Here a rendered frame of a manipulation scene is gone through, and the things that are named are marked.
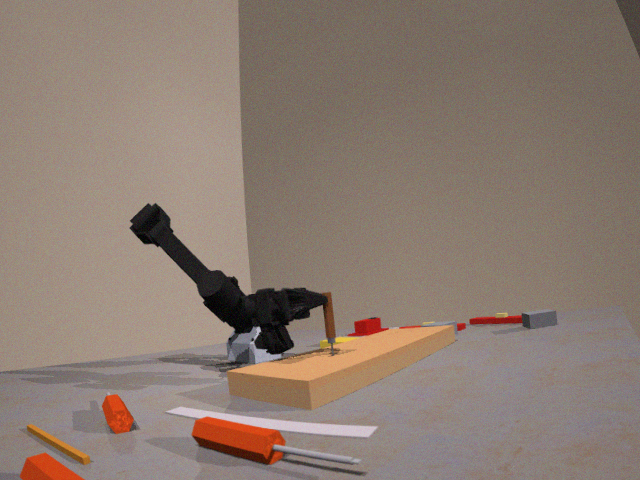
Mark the yellow rectangular block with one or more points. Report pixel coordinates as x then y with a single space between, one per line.
324 343

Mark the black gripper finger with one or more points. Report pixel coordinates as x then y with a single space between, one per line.
302 314
295 301

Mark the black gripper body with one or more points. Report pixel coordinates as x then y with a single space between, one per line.
263 305

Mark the orange-handled awl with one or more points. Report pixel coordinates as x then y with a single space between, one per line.
117 414
45 467
253 443

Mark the orange rectangular floor panel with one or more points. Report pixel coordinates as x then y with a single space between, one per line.
315 378

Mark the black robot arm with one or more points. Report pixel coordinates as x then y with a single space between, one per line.
222 294

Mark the white flat strip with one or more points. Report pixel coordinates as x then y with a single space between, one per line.
323 429

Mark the brown-handled awl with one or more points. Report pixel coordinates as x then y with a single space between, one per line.
329 320

